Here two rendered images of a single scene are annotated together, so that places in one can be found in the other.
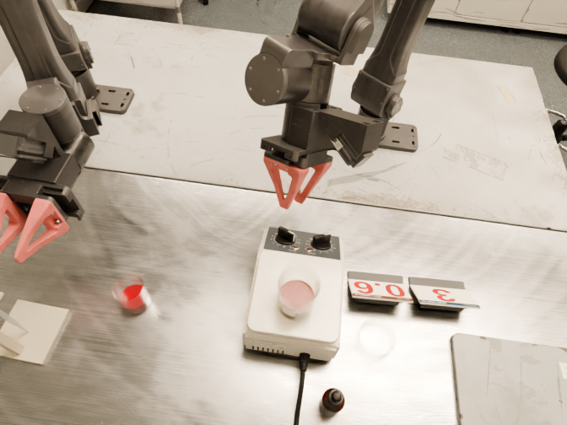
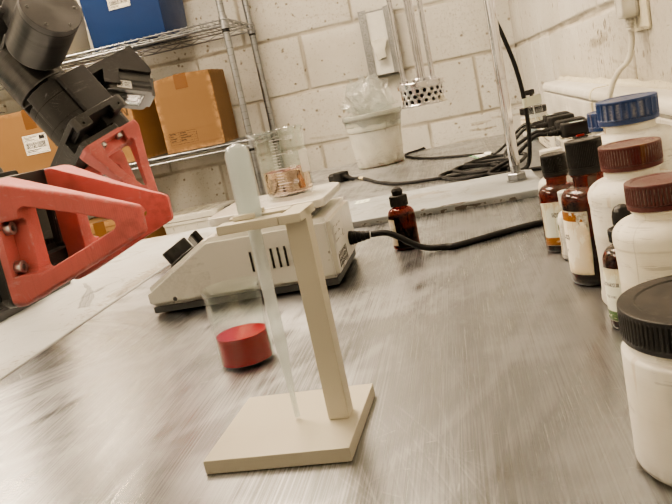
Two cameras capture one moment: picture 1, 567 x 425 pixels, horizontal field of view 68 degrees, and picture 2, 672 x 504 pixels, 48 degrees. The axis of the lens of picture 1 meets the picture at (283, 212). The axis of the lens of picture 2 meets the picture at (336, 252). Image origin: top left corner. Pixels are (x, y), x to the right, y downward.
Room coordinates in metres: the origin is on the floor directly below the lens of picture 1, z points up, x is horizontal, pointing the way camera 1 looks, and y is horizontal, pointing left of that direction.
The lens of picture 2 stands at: (0.07, 0.73, 1.08)
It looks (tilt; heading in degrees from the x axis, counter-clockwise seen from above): 11 degrees down; 278
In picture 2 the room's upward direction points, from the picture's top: 12 degrees counter-clockwise
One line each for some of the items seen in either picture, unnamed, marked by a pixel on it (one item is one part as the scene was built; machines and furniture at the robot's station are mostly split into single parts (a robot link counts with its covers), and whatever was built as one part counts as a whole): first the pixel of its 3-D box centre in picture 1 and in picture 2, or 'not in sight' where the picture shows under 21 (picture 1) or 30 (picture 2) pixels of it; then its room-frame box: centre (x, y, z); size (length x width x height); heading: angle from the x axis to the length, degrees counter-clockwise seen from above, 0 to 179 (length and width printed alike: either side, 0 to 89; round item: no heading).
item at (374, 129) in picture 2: not in sight; (372, 119); (0.17, -1.06, 1.01); 0.14 x 0.14 x 0.21
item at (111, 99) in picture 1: (77, 82); not in sight; (0.66, 0.44, 0.94); 0.20 x 0.07 x 0.08; 87
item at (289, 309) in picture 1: (297, 291); (281, 162); (0.21, -0.03, 1.02); 0.06 x 0.05 x 0.08; 7
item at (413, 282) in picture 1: (442, 292); not in sight; (0.28, -0.26, 0.92); 0.09 x 0.06 x 0.04; 90
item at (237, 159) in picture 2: not in sight; (242, 186); (0.16, 0.35, 1.04); 0.01 x 0.01 x 0.04; 85
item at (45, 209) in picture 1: (25, 227); (85, 223); (0.26, 0.33, 1.04); 0.09 x 0.07 x 0.07; 175
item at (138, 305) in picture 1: (132, 294); (239, 323); (0.23, 0.21, 0.93); 0.04 x 0.04 x 0.06
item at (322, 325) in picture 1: (297, 293); (276, 203); (0.23, -0.03, 0.98); 0.12 x 0.12 x 0.01; 87
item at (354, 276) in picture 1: (378, 286); not in sight; (0.28, -0.16, 0.92); 0.09 x 0.06 x 0.04; 90
